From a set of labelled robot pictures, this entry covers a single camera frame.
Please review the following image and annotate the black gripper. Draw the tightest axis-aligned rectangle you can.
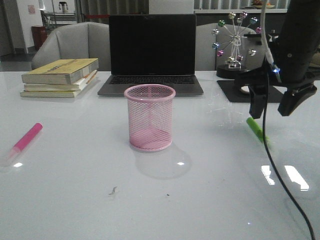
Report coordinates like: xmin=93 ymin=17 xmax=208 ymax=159
xmin=234 ymin=0 xmax=320 ymax=119

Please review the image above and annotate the green highlighter pen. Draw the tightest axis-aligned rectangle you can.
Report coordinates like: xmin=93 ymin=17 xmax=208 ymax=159
xmin=246 ymin=117 xmax=269 ymax=144

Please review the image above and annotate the pink highlighter pen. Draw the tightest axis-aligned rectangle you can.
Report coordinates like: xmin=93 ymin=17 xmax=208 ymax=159
xmin=0 ymin=122 xmax=43 ymax=167

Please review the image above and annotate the pink mesh pen holder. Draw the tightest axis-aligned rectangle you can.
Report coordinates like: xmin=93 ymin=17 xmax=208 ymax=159
xmin=124 ymin=84 xmax=176 ymax=152

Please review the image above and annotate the white computer mouse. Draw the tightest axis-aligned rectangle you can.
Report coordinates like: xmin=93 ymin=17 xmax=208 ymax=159
xmin=239 ymin=85 xmax=250 ymax=94

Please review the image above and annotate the black mouse pad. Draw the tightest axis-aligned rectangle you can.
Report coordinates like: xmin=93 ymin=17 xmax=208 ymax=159
xmin=217 ymin=80 xmax=283 ymax=103

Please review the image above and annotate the ferris wheel desk ornament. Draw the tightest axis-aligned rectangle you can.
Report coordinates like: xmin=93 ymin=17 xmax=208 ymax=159
xmin=211 ymin=11 xmax=261 ymax=79

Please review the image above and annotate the grey right armchair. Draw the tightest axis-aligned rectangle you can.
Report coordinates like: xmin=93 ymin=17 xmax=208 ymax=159
xmin=195 ymin=23 xmax=264 ymax=71

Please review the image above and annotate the grey armchair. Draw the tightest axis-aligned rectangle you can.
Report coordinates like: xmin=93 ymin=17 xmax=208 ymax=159
xmin=31 ymin=21 xmax=111 ymax=71
xmin=195 ymin=23 xmax=264 ymax=71

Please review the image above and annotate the fruit bowl on counter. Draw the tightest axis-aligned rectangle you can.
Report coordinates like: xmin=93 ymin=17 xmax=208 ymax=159
xmin=251 ymin=0 xmax=275 ymax=9

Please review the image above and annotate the grey open laptop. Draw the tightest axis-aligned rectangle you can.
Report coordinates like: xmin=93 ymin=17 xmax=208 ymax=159
xmin=97 ymin=13 xmax=204 ymax=97

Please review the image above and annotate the grey left armchair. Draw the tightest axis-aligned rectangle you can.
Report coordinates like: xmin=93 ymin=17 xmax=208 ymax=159
xmin=31 ymin=21 xmax=111 ymax=71

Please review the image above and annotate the middle cream book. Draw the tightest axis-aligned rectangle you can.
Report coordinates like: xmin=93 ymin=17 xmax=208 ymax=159
xmin=24 ymin=70 xmax=98 ymax=92

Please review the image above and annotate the cream book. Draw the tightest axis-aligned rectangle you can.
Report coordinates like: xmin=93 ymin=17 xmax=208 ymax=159
xmin=20 ymin=76 xmax=96 ymax=98
xmin=24 ymin=70 xmax=98 ymax=92

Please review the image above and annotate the yellow top book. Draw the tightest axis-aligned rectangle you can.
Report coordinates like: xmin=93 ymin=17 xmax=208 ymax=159
xmin=21 ymin=58 xmax=99 ymax=85

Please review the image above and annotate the bottom cream book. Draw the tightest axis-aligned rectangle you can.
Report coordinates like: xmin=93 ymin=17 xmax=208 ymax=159
xmin=20 ymin=76 xmax=96 ymax=98

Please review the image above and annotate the black cable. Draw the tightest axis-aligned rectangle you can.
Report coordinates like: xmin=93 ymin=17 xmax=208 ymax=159
xmin=261 ymin=56 xmax=316 ymax=240

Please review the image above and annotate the white cable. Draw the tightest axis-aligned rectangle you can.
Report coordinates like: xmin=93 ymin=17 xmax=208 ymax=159
xmin=259 ymin=0 xmax=275 ymax=64

